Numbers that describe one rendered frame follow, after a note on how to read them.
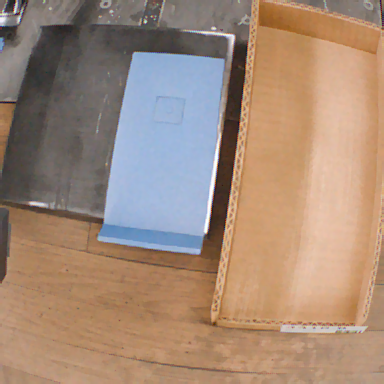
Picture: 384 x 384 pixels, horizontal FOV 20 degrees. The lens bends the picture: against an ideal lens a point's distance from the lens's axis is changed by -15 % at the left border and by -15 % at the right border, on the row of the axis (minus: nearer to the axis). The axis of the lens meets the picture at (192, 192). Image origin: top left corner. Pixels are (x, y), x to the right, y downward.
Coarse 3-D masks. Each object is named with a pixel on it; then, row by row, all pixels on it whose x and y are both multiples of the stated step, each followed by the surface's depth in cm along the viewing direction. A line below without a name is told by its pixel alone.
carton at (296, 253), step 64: (256, 0) 88; (256, 64) 93; (320, 64) 93; (256, 128) 91; (320, 128) 91; (256, 192) 90; (320, 192) 90; (256, 256) 89; (320, 256) 89; (256, 320) 85; (320, 320) 87
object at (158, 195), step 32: (160, 64) 91; (192, 64) 91; (128, 96) 90; (160, 96) 90; (192, 96) 90; (128, 128) 90; (160, 128) 90; (192, 128) 90; (128, 160) 89; (160, 160) 89; (192, 160) 89; (128, 192) 88; (160, 192) 88; (192, 192) 88; (128, 224) 88; (160, 224) 88; (192, 224) 88
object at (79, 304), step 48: (0, 144) 92; (48, 240) 90; (96, 240) 90; (0, 288) 89; (48, 288) 89; (96, 288) 89; (144, 288) 89; (192, 288) 89; (0, 336) 88; (48, 336) 88; (96, 336) 88; (144, 336) 88; (192, 336) 88; (240, 336) 88; (288, 336) 88; (336, 336) 87
